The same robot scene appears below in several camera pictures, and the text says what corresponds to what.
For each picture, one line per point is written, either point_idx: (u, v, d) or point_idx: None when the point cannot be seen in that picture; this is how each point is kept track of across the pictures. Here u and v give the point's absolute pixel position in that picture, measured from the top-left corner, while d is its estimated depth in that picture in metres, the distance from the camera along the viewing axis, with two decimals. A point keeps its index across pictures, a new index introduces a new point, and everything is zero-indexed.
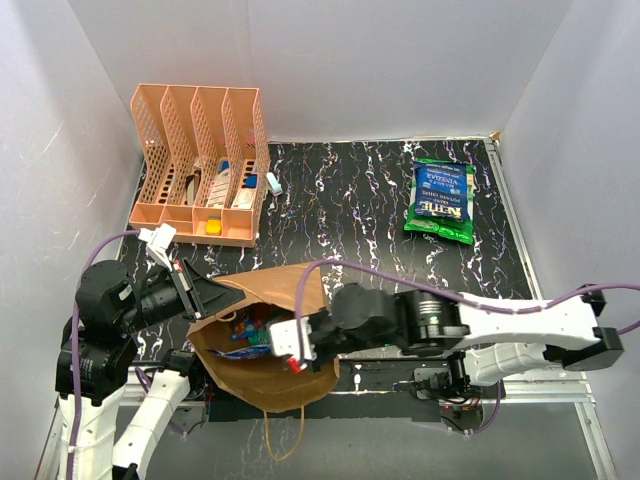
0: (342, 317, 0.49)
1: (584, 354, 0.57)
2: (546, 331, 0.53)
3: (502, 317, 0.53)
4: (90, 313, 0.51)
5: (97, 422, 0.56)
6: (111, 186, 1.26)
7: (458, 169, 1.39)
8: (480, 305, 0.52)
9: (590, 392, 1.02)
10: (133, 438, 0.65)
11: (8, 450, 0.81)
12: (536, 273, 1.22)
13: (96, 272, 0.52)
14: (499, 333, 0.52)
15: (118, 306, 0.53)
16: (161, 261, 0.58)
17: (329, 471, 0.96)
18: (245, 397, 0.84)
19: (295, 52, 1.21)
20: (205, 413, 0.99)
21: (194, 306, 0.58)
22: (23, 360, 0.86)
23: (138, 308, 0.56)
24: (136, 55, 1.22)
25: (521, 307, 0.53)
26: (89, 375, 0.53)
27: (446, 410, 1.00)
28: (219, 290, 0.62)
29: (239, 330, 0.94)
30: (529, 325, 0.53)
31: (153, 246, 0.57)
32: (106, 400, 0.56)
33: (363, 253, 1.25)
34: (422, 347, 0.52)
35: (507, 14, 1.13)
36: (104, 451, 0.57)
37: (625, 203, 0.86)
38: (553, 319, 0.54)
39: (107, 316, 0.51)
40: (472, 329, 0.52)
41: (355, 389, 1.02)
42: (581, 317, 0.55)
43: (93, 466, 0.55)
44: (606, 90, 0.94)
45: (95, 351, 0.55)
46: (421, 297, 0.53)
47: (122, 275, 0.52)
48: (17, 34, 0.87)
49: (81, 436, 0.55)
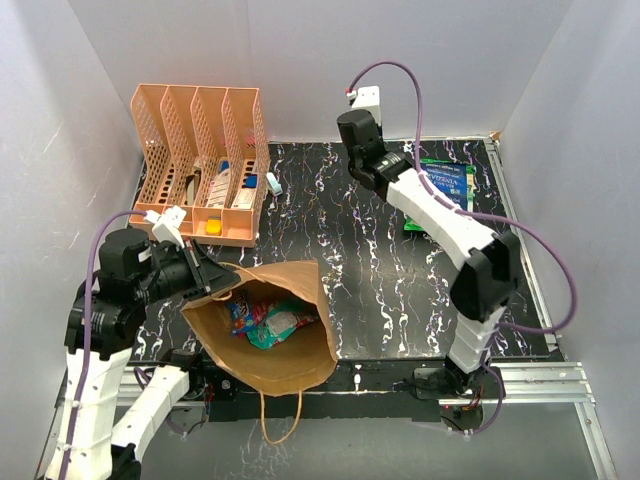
0: (362, 125, 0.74)
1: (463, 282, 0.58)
2: (439, 219, 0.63)
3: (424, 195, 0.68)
4: (108, 268, 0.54)
5: (103, 379, 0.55)
6: (112, 185, 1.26)
7: (458, 169, 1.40)
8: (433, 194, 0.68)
9: (590, 392, 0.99)
10: (132, 421, 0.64)
11: (8, 448, 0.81)
12: (536, 273, 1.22)
13: (120, 233, 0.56)
14: (412, 199, 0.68)
15: (135, 266, 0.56)
16: (173, 238, 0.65)
17: (329, 471, 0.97)
18: (243, 378, 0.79)
19: (295, 53, 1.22)
20: (205, 413, 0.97)
21: (203, 281, 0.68)
22: (23, 358, 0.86)
23: (153, 275, 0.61)
24: (136, 55, 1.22)
25: (442, 200, 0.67)
26: (100, 329, 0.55)
27: (445, 410, 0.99)
28: (220, 271, 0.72)
29: (239, 325, 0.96)
30: (431, 208, 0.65)
31: (170, 225, 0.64)
32: (114, 357, 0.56)
33: (363, 253, 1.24)
34: (365, 173, 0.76)
35: (507, 15, 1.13)
36: (107, 415, 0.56)
37: (625, 204, 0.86)
38: (456, 224, 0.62)
39: (124, 274, 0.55)
40: (400, 181, 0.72)
41: (354, 389, 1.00)
42: (477, 235, 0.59)
43: (95, 428, 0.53)
44: (605, 90, 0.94)
45: (108, 308, 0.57)
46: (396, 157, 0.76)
47: (142, 237, 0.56)
48: (17, 34, 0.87)
49: (87, 392, 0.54)
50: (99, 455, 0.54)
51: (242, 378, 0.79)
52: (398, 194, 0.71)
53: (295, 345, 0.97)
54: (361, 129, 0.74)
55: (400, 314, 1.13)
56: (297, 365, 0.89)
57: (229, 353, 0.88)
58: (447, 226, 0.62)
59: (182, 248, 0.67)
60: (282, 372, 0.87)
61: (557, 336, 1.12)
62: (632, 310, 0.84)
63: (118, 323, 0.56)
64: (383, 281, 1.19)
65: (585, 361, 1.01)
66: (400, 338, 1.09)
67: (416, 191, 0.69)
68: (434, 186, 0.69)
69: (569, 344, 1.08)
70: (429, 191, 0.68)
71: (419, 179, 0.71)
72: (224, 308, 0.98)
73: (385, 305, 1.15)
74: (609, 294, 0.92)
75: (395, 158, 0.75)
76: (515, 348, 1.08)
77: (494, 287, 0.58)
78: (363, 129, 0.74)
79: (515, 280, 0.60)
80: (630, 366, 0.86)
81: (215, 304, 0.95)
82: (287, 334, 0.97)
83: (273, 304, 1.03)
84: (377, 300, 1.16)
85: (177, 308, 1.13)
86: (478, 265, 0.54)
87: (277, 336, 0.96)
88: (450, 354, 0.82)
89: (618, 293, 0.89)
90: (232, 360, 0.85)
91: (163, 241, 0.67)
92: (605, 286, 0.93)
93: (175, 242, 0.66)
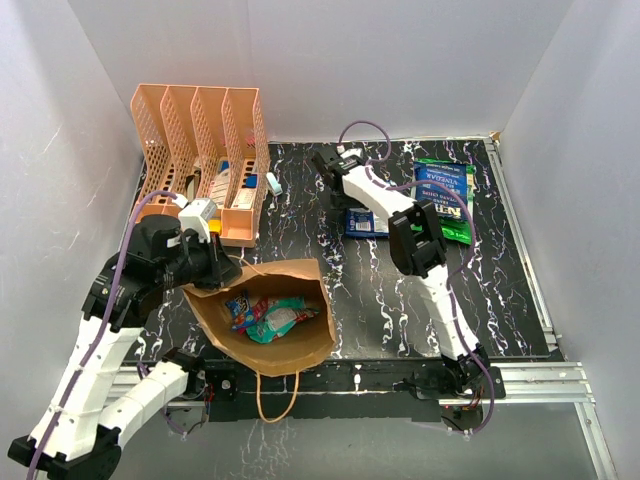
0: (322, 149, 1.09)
1: (396, 242, 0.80)
2: (375, 194, 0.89)
3: (367, 181, 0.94)
4: (139, 247, 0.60)
5: (108, 352, 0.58)
6: (111, 184, 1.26)
7: (458, 169, 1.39)
8: (370, 179, 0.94)
9: (590, 392, 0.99)
10: (124, 405, 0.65)
11: (7, 448, 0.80)
12: (536, 273, 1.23)
13: (155, 218, 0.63)
14: (356, 185, 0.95)
15: (162, 250, 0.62)
16: (202, 230, 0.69)
17: (329, 470, 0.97)
18: (240, 360, 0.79)
19: (295, 53, 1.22)
20: (205, 413, 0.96)
21: (218, 274, 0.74)
22: (22, 358, 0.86)
23: (177, 262, 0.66)
24: (136, 55, 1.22)
25: (376, 184, 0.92)
26: (119, 301, 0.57)
27: (446, 410, 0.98)
28: (229, 265, 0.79)
29: (239, 321, 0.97)
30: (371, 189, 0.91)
31: (204, 217, 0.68)
32: (123, 332, 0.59)
33: (363, 254, 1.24)
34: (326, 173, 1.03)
35: (506, 15, 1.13)
36: (102, 389, 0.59)
37: (625, 204, 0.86)
38: (382, 195, 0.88)
39: (152, 253, 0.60)
40: (352, 178, 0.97)
41: (354, 389, 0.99)
42: (397, 199, 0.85)
43: (88, 397, 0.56)
44: (605, 90, 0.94)
45: (131, 285, 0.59)
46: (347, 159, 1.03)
47: (173, 225, 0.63)
48: (16, 34, 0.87)
49: (90, 361, 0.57)
50: (85, 427, 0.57)
51: (240, 361, 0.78)
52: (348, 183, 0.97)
53: (296, 337, 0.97)
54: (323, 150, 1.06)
55: (400, 314, 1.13)
56: (297, 351, 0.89)
57: (229, 342, 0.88)
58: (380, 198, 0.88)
59: (206, 242, 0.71)
60: (282, 358, 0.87)
61: (557, 336, 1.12)
62: (632, 312, 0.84)
63: (134, 300, 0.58)
64: (383, 281, 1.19)
65: (585, 362, 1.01)
66: (400, 339, 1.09)
67: (364, 183, 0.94)
68: (374, 175, 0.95)
69: (569, 344, 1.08)
70: (370, 177, 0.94)
71: (365, 172, 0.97)
72: (224, 305, 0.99)
73: (385, 305, 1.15)
74: (609, 294, 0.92)
75: (349, 162, 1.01)
76: (515, 348, 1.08)
77: (421, 246, 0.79)
78: (326, 151, 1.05)
79: (440, 240, 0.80)
80: (629, 367, 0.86)
81: (215, 300, 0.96)
82: (287, 329, 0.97)
83: (272, 301, 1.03)
84: (377, 300, 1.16)
85: (177, 308, 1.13)
86: (400, 225, 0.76)
87: (277, 330, 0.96)
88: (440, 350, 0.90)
89: (618, 294, 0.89)
90: (232, 348, 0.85)
91: (189, 229, 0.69)
92: (605, 286, 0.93)
93: (202, 233, 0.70)
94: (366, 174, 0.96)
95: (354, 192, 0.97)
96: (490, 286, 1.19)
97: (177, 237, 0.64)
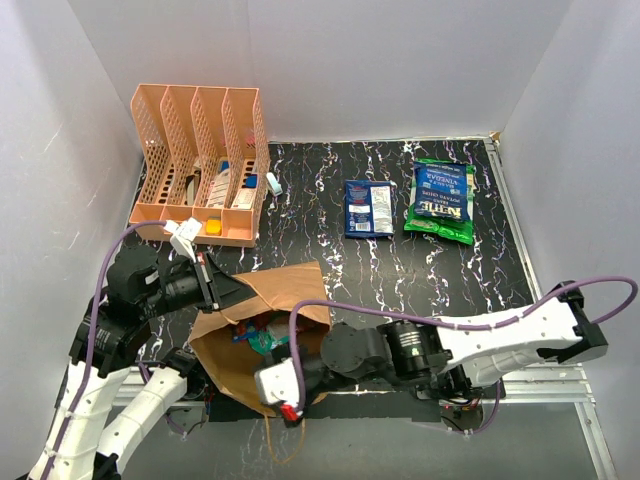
0: (356, 352, 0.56)
1: (570, 351, 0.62)
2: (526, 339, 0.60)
3: (480, 334, 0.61)
4: (115, 288, 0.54)
5: (97, 394, 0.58)
6: (112, 185, 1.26)
7: (458, 169, 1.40)
8: (492, 326, 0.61)
9: (590, 392, 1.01)
10: (120, 428, 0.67)
11: (8, 447, 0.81)
12: (536, 273, 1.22)
13: (129, 253, 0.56)
14: (482, 349, 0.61)
15: (141, 289, 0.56)
16: (186, 252, 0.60)
17: (329, 471, 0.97)
18: (251, 403, 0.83)
19: (295, 53, 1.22)
20: (205, 413, 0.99)
21: (212, 297, 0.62)
22: (23, 356, 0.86)
23: (161, 294, 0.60)
24: (136, 55, 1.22)
25: (498, 323, 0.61)
26: (102, 346, 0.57)
27: (445, 409, 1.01)
28: (234, 285, 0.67)
29: (240, 331, 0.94)
30: (507, 337, 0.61)
31: (180, 238, 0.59)
32: (111, 374, 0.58)
33: (363, 254, 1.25)
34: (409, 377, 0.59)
35: (507, 15, 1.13)
36: (95, 428, 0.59)
37: (625, 204, 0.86)
38: (532, 327, 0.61)
39: (129, 296, 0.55)
40: (454, 352, 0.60)
41: (354, 390, 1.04)
42: (557, 317, 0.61)
43: (80, 439, 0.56)
44: (605, 91, 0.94)
45: (113, 327, 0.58)
46: (402, 331, 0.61)
47: (150, 261, 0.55)
48: (16, 33, 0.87)
49: (80, 404, 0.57)
50: (79, 466, 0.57)
51: (251, 405, 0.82)
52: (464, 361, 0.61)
53: None
54: (376, 350, 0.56)
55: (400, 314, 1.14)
56: None
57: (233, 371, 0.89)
58: (538, 334, 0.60)
59: (193, 263, 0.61)
60: None
61: None
62: (632, 310, 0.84)
63: (120, 344, 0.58)
64: (383, 281, 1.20)
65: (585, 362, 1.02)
66: None
67: (473, 340, 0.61)
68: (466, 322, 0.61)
69: None
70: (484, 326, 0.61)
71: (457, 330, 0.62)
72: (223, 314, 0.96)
73: (385, 305, 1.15)
74: (609, 293, 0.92)
75: (412, 339, 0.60)
76: None
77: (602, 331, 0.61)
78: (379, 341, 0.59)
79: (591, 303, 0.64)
80: (631, 367, 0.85)
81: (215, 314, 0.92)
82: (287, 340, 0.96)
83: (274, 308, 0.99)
84: (377, 300, 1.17)
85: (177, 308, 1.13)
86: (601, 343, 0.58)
87: (277, 341, 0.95)
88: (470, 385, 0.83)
89: (619, 293, 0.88)
90: (237, 381, 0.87)
91: (179, 254, 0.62)
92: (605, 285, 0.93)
93: (186, 255, 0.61)
94: (456, 329, 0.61)
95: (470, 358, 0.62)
96: (490, 286, 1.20)
97: (157, 271, 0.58)
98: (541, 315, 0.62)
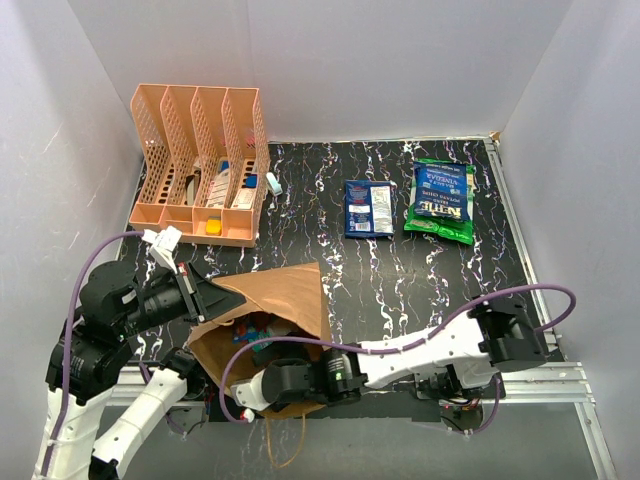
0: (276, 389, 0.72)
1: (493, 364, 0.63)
2: (433, 357, 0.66)
3: (391, 357, 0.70)
4: (90, 310, 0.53)
5: (78, 421, 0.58)
6: (112, 185, 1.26)
7: (458, 169, 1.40)
8: (400, 349, 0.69)
9: (590, 392, 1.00)
10: (120, 433, 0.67)
11: (9, 447, 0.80)
12: (536, 273, 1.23)
13: (104, 273, 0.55)
14: (394, 370, 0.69)
15: (117, 309, 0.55)
16: (165, 263, 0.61)
17: (329, 471, 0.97)
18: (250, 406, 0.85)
19: (295, 53, 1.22)
20: (205, 413, 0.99)
21: (198, 309, 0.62)
22: (23, 355, 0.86)
23: (141, 309, 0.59)
24: (136, 55, 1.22)
25: (404, 346, 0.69)
26: (78, 373, 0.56)
27: (445, 410, 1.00)
28: (222, 293, 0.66)
29: (241, 333, 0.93)
30: (416, 357, 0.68)
31: (158, 248, 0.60)
32: (90, 401, 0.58)
33: (363, 254, 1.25)
34: (338, 399, 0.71)
35: (507, 15, 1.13)
36: (82, 449, 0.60)
37: (625, 203, 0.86)
38: (441, 346, 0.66)
39: (105, 317, 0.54)
40: (369, 375, 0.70)
41: None
42: (466, 335, 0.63)
43: (67, 463, 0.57)
44: (604, 91, 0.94)
45: (90, 351, 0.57)
46: (331, 358, 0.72)
47: (127, 281, 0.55)
48: (16, 33, 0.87)
49: (61, 432, 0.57)
50: None
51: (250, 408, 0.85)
52: (383, 381, 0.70)
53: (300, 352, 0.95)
54: (291, 384, 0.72)
55: (400, 314, 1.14)
56: None
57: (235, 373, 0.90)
58: (447, 352, 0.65)
59: (175, 275, 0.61)
60: None
61: (557, 336, 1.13)
62: (632, 310, 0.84)
63: (97, 368, 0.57)
64: (383, 281, 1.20)
65: (585, 362, 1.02)
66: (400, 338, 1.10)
67: (386, 363, 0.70)
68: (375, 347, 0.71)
69: (570, 344, 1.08)
70: (393, 349, 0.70)
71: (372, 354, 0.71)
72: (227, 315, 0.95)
73: (385, 305, 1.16)
74: (609, 293, 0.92)
75: (338, 366, 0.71)
76: None
77: (524, 343, 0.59)
78: (296, 375, 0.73)
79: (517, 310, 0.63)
80: (631, 367, 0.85)
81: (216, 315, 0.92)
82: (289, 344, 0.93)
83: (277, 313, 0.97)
84: (377, 300, 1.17)
85: None
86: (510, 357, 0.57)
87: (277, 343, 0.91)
88: (464, 385, 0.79)
89: (618, 293, 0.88)
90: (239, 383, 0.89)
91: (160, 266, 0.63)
92: (606, 285, 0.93)
93: (167, 267, 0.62)
94: (368, 353, 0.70)
95: (389, 378, 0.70)
96: (490, 286, 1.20)
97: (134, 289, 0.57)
98: (451, 334, 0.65)
